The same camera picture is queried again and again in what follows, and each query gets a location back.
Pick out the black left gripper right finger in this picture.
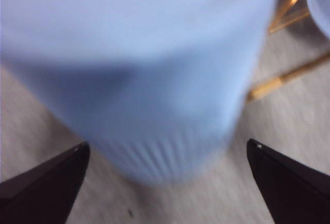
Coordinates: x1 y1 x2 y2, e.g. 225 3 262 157
246 138 330 224

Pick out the gold wire cup rack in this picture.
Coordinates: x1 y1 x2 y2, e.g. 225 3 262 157
246 0 330 104

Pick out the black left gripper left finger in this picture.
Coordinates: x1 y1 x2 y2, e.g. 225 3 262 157
0 142 91 224

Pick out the blue ribbed plastic cup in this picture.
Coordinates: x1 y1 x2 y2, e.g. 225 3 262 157
0 0 282 186
306 0 330 40

